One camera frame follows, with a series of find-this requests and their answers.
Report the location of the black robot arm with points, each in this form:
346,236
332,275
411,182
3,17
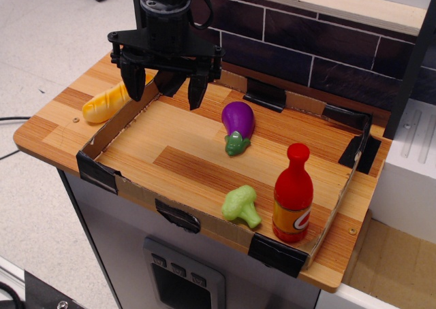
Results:
165,40

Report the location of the cardboard fence with black tape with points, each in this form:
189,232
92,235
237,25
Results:
160,154

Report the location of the green toy broccoli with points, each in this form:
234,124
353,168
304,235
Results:
240,203

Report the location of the purple toy eggplant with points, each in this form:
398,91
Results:
239,122

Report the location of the yellow toy bread loaf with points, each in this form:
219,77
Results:
106,104

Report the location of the grey oven control panel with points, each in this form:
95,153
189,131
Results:
179,281

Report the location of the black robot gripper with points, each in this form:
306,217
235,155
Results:
166,40

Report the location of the red hot sauce bottle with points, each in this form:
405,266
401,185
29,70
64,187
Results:
293,195

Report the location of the white toy sink counter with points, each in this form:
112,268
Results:
404,197

